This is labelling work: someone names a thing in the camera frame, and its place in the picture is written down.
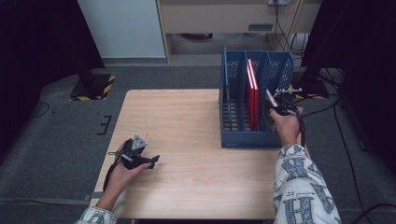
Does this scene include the beige desk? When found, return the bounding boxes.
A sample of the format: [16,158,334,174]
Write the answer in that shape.
[155,0,323,64]

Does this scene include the black curtain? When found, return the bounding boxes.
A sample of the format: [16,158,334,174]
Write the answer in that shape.
[0,0,106,157]
[300,0,396,175]

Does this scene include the person's right hand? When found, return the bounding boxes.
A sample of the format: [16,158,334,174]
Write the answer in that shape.
[270,106,304,147]

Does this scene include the person's left hand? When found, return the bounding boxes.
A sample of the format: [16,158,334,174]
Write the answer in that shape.
[96,143,152,211]

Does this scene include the black floor cable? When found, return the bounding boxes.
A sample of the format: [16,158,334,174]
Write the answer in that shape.
[351,203,396,224]
[295,99,367,224]
[26,101,50,119]

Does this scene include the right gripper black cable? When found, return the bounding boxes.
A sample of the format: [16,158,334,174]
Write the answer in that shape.
[289,104,307,147]

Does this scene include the black stand post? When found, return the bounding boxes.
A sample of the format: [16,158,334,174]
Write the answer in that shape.
[76,55,96,90]

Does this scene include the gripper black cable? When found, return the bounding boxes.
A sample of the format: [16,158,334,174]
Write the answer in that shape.
[289,104,307,147]
[102,139,125,192]

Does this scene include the hanging black cables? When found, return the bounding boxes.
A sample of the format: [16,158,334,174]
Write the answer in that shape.
[274,0,309,59]

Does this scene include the black floor tape marks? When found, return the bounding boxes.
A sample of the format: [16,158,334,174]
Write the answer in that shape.
[96,115,113,136]

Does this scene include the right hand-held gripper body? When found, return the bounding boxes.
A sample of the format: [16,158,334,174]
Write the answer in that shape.
[272,88,303,116]

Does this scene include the red hardcover book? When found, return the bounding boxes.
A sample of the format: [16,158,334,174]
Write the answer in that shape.
[246,58,260,132]

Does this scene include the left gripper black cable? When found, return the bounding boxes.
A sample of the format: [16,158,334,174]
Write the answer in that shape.
[102,139,125,192]

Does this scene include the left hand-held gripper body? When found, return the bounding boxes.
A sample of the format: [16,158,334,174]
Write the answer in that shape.
[107,133,153,171]

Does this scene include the white panel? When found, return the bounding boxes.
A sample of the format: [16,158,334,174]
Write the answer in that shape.
[77,0,166,59]

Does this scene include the black yellow striped stand base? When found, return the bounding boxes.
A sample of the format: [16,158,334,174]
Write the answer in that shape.
[69,74,116,102]
[289,78,330,101]

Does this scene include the blue plastic file rack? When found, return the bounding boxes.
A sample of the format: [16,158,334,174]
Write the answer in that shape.
[219,46,294,149]

